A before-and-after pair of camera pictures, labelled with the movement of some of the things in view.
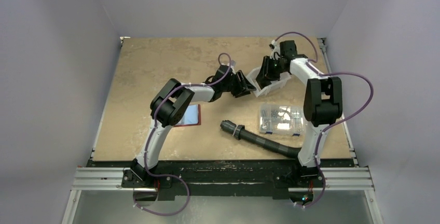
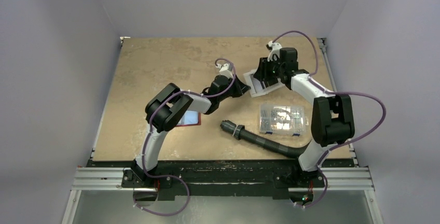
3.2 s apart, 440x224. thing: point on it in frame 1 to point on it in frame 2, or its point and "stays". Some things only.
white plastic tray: (251, 77) stays
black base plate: (220, 180) stays
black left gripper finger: (248, 85) to (239, 88)
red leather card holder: (192, 116) stays
